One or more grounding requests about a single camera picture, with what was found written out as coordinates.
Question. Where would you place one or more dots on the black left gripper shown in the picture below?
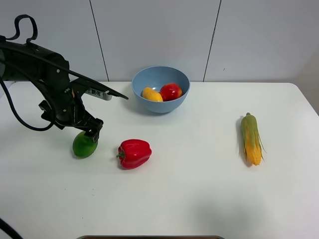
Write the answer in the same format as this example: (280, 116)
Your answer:
(65, 107)

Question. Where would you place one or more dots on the green lime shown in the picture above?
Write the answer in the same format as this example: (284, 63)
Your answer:
(83, 146)

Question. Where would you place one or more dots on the yellow mango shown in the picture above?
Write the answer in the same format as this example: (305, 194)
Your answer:
(151, 95)

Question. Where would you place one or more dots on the red apple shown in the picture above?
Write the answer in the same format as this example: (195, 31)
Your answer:
(170, 92)

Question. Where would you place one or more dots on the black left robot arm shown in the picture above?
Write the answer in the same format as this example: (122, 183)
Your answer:
(30, 62)

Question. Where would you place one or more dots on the blue plastic bowl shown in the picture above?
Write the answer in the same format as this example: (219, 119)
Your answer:
(156, 77)

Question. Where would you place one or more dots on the red bell pepper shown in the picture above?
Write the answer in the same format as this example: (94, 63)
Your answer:
(133, 153)

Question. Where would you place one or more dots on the corn cob with husk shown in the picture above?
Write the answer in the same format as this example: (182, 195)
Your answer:
(252, 144)

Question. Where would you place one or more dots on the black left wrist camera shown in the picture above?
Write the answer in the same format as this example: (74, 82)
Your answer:
(84, 85)

